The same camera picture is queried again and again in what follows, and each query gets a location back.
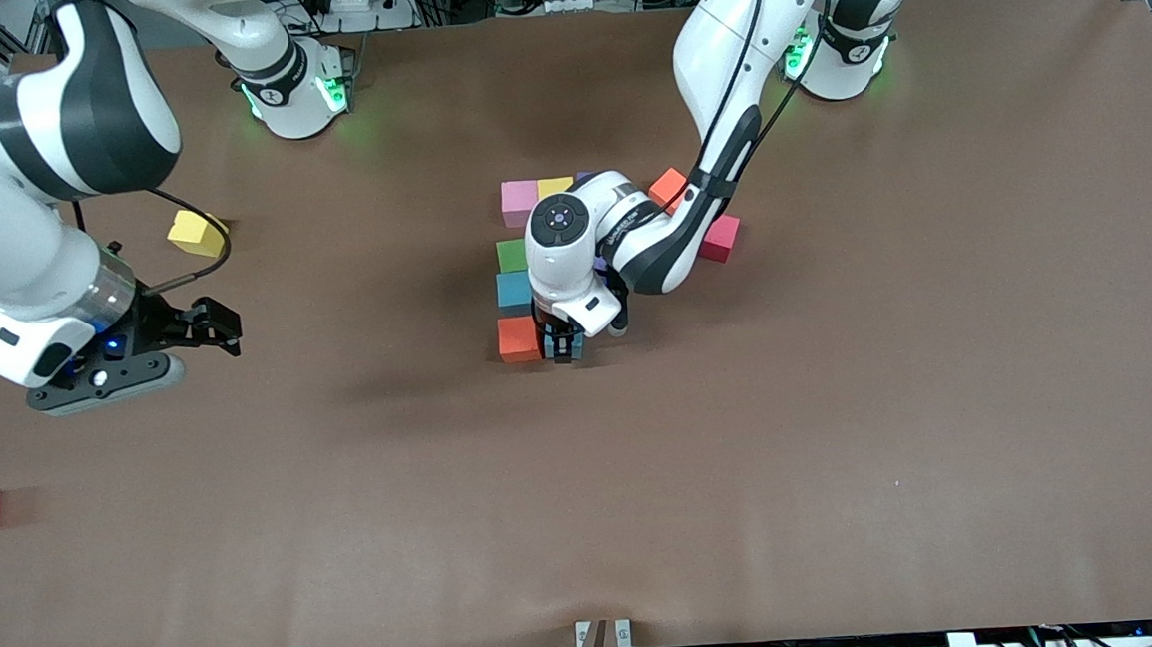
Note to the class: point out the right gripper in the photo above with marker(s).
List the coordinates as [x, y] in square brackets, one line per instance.
[155, 321]

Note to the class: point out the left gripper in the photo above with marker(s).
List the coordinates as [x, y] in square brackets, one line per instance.
[559, 342]

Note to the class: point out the blue foam cube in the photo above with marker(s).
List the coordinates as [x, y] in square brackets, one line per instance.
[547, 351]
[514, 292]

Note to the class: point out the orange foam cube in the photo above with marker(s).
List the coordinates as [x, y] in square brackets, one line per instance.
[668, 188]
[519, 339]

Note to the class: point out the green foam cube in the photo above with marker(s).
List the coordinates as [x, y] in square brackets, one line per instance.
[512, 255]

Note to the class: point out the pink foam cube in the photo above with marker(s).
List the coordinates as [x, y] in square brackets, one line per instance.
[519, 204]

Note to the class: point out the yellow foam cube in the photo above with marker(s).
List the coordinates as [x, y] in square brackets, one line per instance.
[195, 227]
[556, 185]

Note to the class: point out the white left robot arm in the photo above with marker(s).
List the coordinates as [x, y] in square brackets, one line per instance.
[719, 45]

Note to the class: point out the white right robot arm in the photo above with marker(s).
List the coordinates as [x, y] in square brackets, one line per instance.
[0, 229]

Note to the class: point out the brown table cover sheet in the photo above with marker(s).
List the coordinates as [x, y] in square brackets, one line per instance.
[252, 583]

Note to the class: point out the small metal clamp bracket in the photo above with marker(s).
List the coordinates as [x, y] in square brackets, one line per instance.
[623, 634]

